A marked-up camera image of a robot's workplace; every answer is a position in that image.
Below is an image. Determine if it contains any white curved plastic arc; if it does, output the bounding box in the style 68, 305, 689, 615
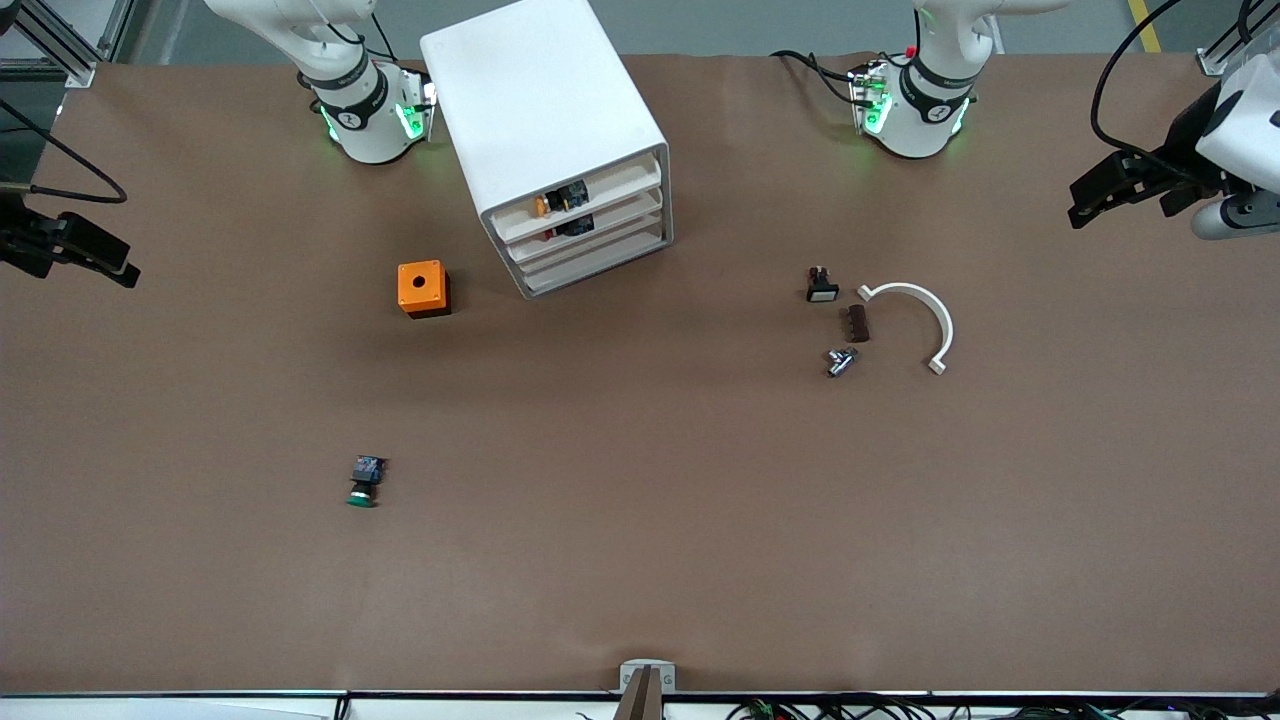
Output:
857, 282, 956, 376

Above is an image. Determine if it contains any green mushroom push button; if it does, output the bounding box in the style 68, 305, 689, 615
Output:
346, 456, 388, 509

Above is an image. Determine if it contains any aluminium frame profile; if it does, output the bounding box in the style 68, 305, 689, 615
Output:
1197, 0, 1280, 77
0, 0, 136, 91

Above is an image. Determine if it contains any white drawer cabinet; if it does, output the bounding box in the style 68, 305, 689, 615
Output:
420, 0, 674, 301

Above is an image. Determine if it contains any orange button enclosure box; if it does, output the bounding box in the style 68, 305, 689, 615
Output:
397, 260, 452, 320

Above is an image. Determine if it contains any black arm base cable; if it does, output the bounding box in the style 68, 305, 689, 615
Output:
768, 48, 863, 109

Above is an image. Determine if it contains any white plastic drawer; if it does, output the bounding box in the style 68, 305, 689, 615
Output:
505, 188, 666, 264
515, 212, 669, 281
488, 152, 664, 244
522, 232, 673, 299

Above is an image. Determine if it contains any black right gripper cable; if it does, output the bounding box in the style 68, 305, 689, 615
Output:
0, 98, 129, 204

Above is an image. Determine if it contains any black cable bundle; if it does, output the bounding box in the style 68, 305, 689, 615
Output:
730, 695, 1280, 720

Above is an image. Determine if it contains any yellow push button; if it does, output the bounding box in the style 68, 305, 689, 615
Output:
533, 180, 589, 219

